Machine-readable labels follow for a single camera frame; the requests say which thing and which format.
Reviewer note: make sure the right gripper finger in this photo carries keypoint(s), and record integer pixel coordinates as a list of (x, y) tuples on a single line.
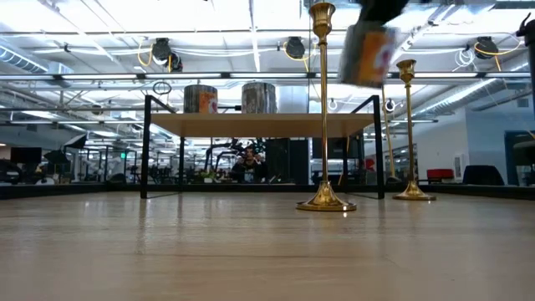
[(382, 9)]

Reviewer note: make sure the metal candle tin orange label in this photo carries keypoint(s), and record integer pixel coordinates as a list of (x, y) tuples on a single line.
[(194, 100), (368, 54)]

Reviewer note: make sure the plain galvanized metal candle tin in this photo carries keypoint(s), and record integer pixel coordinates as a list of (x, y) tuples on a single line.
[(259, 98)]

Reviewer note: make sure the short brass candlestick holder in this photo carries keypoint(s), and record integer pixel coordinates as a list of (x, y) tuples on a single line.
[(413, 192)]

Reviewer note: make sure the tall brass candlestick holder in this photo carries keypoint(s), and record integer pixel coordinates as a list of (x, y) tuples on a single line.
[(325, 196)]

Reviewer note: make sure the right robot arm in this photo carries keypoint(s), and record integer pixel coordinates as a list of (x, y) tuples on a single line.
[(530, 31)]

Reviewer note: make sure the white round hook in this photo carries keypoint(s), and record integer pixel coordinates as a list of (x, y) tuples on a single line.
[(389, 105)]

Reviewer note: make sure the red seat cushion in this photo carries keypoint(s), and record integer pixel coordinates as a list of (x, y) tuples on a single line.
[(439, 174)]

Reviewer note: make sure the black cabinet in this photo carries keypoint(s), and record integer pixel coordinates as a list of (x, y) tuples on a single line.
[(288, 161)]

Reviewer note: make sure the black chair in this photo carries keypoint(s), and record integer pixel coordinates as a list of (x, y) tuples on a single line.
[(482, 176)]

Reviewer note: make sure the person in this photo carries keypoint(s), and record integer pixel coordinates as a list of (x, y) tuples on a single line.
[(250, 161)]

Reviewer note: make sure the long ceiling light bar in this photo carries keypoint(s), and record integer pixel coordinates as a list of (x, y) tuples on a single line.
[(184, 75)]

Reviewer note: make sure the black studio light shade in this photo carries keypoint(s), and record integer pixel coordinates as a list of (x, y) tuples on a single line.
[(56, 157), (76, 141)]

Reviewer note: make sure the black monitor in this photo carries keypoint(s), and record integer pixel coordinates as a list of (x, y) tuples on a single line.
[(26, 155)]

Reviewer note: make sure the dark chair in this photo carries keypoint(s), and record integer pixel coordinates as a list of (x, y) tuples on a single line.
[(10, 173)]

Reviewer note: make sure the wooden shelf black metal frame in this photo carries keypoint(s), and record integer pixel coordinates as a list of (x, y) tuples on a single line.
[(259, 125)]

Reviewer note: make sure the black table edge rail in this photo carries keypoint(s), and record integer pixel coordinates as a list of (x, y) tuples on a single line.
[(83, 191)]

